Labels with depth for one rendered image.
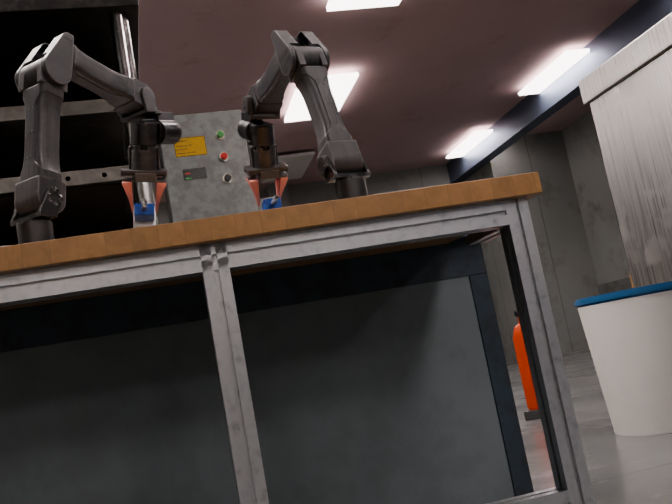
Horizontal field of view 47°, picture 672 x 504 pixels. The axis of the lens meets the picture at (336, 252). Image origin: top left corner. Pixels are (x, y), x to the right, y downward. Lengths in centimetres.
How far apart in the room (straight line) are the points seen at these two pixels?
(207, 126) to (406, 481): 149
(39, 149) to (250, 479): 72
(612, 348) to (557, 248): 855
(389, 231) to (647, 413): 222
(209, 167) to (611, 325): 176
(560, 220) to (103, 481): 1070
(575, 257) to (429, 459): 1027
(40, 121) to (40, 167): 10
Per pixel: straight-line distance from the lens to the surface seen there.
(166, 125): 182
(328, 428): 177
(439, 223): 138
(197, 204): 270
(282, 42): 170
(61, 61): 162
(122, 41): 274
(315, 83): 163
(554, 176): 1215
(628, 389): 341
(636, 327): 336
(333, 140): 155
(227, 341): 128
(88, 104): 276
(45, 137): 155
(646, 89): 459
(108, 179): 265
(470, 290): 191
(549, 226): 1192
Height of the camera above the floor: 53
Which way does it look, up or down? 8 degrees up
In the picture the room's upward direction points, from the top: 11 degrees counter-clockwise
